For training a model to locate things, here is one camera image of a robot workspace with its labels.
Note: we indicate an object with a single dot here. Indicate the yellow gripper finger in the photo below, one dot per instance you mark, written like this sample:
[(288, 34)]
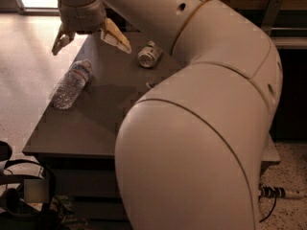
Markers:
[(111, 35), (63, 38)]

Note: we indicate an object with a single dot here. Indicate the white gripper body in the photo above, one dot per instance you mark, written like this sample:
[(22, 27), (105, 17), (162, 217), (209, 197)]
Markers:
[(83, 19)]

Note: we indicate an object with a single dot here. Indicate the clear plastic water bottle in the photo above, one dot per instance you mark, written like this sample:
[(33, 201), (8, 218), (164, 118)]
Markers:
[(72, 84)]

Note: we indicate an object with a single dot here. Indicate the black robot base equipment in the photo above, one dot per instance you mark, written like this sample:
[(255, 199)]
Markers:
[(26, 203)]

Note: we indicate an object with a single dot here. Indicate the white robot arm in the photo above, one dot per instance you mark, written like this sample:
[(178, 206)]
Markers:
[(188, 154)]

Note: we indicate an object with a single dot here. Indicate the silver soda can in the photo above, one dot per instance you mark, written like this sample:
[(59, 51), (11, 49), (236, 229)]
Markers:
[(149, 55)]

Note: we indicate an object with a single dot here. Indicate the blue crumpled chip bag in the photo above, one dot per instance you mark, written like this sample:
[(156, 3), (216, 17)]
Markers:
[(150, 86)]

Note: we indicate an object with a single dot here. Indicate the grey drawer cabinet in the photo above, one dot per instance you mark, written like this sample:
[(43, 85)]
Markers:
[(79, 143)]

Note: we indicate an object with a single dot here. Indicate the white power strip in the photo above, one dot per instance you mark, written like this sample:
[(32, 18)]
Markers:
[(279, 192)]

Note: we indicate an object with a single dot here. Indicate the right metal shelf bracket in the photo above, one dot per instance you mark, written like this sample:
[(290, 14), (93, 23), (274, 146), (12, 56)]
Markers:
[(270, 15)]

